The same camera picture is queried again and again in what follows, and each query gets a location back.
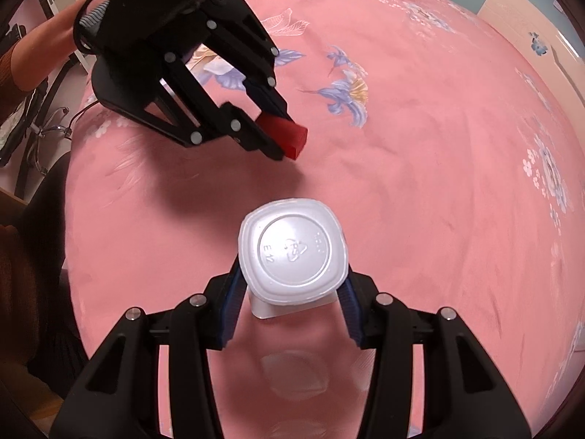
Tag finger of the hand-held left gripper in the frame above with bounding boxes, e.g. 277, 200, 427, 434
137, 52, 285, 162
201, 0, 288, 117

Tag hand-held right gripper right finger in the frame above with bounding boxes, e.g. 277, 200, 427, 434
336, 272, 533, 439

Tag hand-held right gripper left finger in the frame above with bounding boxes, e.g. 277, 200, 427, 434
50, 260, 250, 439

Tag red block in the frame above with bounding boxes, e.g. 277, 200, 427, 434
256, 114, 308, 162

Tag white plastic cup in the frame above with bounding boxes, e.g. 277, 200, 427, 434
238, 198, 352, 320

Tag person's left forearm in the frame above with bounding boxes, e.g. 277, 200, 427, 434
0, 0, 115, 94

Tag pink floral quilt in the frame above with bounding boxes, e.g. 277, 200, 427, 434
64, 0, 585, 439

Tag black metal folding chair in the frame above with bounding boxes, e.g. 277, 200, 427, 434
0, 23, 92, 188

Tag person's black trousers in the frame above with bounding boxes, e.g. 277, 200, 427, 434
23, 151, 92, 380

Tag beige flower-print headboard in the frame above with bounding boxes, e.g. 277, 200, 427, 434
478, 0, 585, 101

